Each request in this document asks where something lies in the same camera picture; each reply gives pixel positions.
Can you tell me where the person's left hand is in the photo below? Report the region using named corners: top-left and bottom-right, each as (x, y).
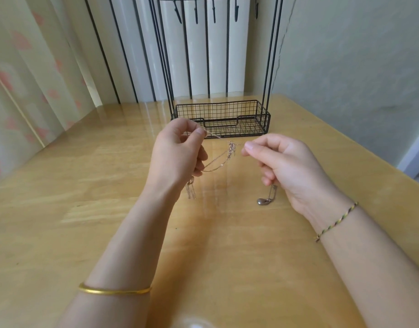
top-left (144, 117), bottom-right (210, 204)

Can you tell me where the person's right hand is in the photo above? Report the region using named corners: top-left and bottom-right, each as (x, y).
top-left (241, 133), bottom-right (355, 234)

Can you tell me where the chain necklace with pendant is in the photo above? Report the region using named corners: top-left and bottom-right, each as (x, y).
top-left (181, 129), bottom-right (278, 207)

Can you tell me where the black wire jewelry rack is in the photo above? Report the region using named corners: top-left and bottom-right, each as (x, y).
top-left (145, 0), bottom-right (286, 139)

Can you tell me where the person's left forearm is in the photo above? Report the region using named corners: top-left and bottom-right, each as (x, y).
top-left (58, 179), bottom-right (182, 328)

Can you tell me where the person's right forearm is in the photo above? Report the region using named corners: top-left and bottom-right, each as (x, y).
top-left (317, 203), bottom-right (419, 328)

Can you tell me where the white black-striped curtain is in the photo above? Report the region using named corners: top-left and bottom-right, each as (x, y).
top-left (58, 0), bottom-right (253, 107)

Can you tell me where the gold bangle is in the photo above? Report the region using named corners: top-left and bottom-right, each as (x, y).
top-left (77, 282), bottom-right (153, 297)

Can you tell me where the pink floral curtain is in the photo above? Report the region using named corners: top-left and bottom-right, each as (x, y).
top-left (0, 0), bottom-right (104, 187)

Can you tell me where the braided cord bracelet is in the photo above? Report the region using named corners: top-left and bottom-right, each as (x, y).
top-left (315, 200), bottom-right (360, 244)

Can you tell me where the white door frame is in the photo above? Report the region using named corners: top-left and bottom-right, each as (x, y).
top-left (398, 121), bottom-right (419, 179)

